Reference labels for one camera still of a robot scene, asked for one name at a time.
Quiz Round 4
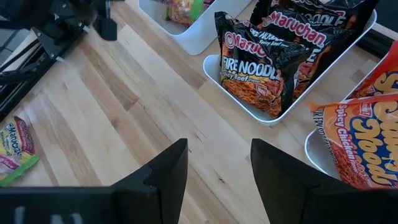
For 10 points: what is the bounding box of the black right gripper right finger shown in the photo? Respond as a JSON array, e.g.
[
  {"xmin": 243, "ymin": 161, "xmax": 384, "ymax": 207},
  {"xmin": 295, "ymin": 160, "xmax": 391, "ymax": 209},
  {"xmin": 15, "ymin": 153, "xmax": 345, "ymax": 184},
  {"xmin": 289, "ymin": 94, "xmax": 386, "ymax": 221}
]
[{"xmin": 251, "ymin": 139, "xmax": 352, "ymax": 224}]

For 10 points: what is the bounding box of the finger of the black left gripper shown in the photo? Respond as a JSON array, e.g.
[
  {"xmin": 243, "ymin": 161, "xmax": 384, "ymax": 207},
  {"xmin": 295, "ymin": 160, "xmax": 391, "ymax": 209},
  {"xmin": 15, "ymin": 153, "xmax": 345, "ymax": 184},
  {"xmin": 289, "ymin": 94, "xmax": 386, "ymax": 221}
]
[{"xmin": 93, "ymin": 0, "xmax": 118, "ymax": 42}]

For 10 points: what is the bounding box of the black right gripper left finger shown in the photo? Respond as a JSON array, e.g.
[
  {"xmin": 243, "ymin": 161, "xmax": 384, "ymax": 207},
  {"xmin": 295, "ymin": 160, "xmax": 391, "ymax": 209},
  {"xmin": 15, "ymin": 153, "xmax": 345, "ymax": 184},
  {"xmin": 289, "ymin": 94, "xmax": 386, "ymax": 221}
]
[{"xmin": 111, "ymin": 139, "xmax": 189, "ymax": 224}]

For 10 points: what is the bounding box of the lime chili shrimp ramen pack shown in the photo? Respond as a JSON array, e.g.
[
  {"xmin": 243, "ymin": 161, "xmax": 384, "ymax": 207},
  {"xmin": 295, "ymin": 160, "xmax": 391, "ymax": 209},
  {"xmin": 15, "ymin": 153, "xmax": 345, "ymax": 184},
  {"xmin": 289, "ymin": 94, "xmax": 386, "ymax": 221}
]
[
  {"xmin": 155, "ymin": 0, "xmax": 215, "ymax": 28},
  {"xmin": 0, "ymin": 115, "xmax": 41, "ymax": 187}
]

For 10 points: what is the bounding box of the orange saucy noods pack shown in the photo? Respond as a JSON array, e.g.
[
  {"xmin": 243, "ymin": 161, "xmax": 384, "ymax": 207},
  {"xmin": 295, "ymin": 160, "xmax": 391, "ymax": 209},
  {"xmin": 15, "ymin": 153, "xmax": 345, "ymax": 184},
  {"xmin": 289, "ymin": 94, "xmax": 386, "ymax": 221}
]
[
  {"xmin": 308, "ymin": 92, "xmax": 398, "ymax": 191},
  {"xmin": 349, "ymin": 40, "xmax": 398, "ymax": 100}
]

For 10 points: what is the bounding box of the black fire noodle pack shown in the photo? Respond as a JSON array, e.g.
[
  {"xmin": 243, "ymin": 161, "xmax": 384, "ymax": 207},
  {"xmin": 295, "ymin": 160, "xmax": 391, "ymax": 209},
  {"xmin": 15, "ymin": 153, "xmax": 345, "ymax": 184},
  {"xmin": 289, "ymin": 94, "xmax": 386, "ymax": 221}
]
[
  {"xmin": 250, "ymin": 4, "xmax": 355, "ymax": 100},
  {"xmin": 267, "ymin": 0, "xmax": 380, "ymax": 32},
  {"xmin": 214, "ymin": 11, "xmax": 313, "ymax": 119}
]

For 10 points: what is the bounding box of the white plastic bin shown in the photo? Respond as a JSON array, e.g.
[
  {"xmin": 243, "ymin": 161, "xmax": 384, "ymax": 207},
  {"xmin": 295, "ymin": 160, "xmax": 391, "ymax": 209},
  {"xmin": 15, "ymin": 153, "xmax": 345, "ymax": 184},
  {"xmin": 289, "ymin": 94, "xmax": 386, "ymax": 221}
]
[
  {"xmin": 202, "ymin": 9, "xmax": 378, "ymax": 127},
  {"xmin": 303, "ymin": 51, "xmax": 398, "ymax": 181},
  {"xmin": 137, "ymin": 0, "xmax": 253, "ymax": 56}
]

